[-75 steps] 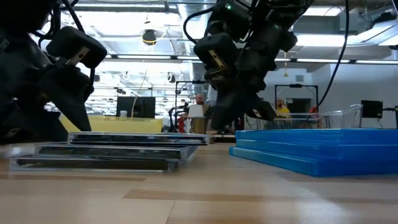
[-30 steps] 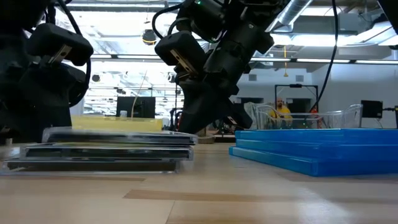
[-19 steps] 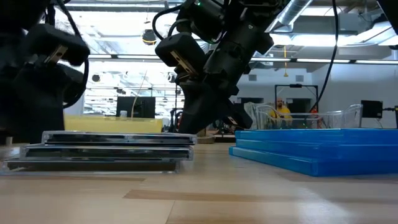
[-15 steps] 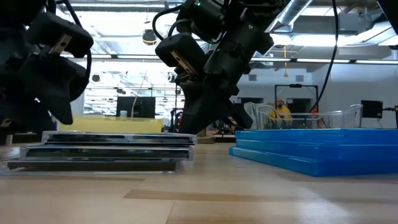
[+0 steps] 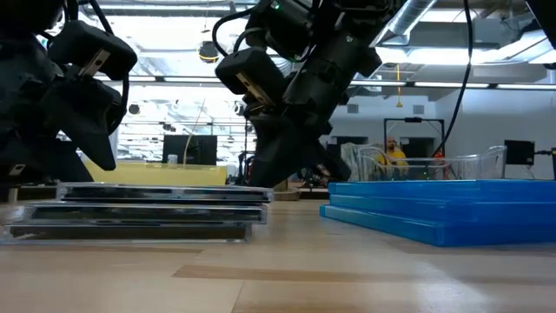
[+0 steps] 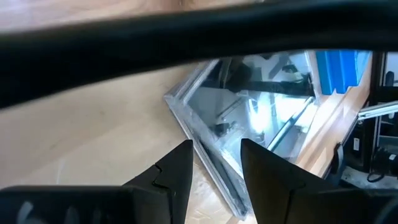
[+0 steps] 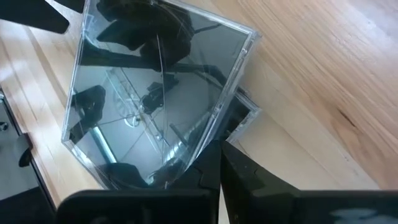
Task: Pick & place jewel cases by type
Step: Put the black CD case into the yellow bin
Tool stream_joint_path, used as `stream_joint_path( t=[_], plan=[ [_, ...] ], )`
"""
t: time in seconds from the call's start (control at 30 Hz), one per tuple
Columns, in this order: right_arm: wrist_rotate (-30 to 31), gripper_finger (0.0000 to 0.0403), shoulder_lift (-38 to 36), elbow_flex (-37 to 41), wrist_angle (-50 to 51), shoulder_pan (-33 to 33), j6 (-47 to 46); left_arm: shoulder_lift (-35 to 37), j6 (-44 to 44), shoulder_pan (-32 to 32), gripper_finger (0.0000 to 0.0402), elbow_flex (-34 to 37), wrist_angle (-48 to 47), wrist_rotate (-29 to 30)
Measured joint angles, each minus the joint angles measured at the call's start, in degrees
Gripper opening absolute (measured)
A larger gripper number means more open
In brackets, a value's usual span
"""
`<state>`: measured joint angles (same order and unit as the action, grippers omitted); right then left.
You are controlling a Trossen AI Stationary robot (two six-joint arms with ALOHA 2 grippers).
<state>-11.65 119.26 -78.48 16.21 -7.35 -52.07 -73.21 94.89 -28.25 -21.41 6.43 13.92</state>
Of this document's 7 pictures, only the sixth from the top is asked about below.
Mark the black equipment rack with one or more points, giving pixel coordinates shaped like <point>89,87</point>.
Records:
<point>377,77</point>

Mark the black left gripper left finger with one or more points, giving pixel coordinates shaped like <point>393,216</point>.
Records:
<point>174,186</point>

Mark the black table edge bracket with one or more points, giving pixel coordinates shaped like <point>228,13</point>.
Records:
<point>337,161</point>

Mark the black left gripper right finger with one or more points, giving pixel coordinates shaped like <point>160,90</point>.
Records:
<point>270,186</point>

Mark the blue jewel case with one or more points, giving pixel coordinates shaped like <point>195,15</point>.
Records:
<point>339,70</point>

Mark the silver aluminium extrusion bar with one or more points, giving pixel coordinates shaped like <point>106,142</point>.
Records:
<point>379,109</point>

